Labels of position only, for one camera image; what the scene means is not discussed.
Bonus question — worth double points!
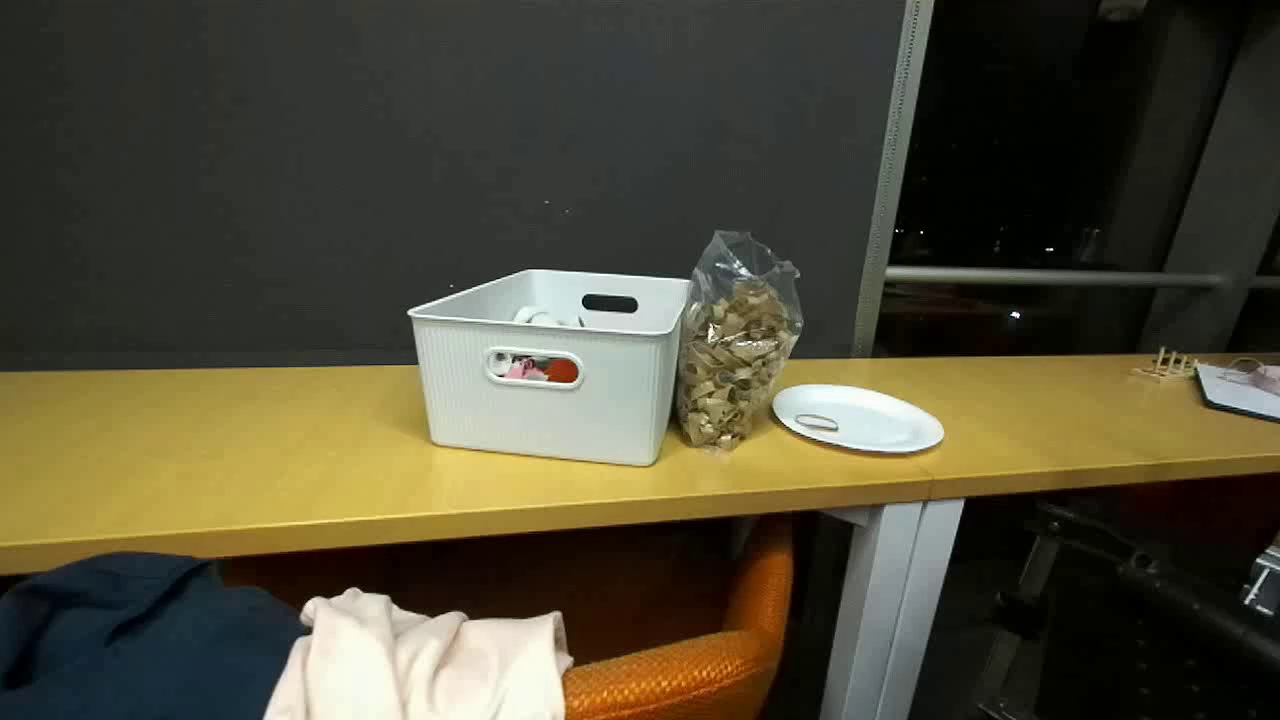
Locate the white papers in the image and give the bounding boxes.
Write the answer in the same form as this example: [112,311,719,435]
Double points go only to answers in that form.
[1192,354,1280,424]

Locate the white table leg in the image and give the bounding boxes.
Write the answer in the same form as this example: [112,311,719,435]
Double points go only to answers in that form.
[815,497,969,720]

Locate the clear bag of rubber bands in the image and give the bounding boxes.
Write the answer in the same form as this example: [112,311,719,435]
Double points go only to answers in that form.
[671,227,809,450]

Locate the grey window frame post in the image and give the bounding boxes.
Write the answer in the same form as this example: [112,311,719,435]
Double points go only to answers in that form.
[848,0,939,358]

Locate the black tripod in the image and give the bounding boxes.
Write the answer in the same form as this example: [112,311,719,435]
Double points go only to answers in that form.
[977,497,1280,720]

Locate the dark blue cloth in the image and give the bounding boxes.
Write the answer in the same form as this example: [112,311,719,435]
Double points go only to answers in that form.
[0,551,308,720]

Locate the small wooden sticks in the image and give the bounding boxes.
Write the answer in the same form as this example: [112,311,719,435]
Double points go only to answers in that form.
[1133,344,1201,392]

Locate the white plastic storage bin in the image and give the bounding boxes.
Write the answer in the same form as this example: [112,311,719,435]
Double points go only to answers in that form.
[403,262,697,471]

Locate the grey metal railing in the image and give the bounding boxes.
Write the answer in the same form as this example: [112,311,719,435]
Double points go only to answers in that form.
[883,262,1280,297]

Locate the white items in bin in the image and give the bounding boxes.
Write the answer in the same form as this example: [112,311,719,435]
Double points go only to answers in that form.
[517,302,591,336]

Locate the cream cloth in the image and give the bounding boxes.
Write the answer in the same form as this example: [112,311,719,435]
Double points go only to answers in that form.
[261,585,577,720]

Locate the orange office chair with cloth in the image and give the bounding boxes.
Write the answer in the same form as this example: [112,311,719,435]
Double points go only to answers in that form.
[215,516,799,720]

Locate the white paper plate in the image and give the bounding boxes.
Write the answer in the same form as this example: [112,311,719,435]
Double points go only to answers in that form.
[769,380,949,458]

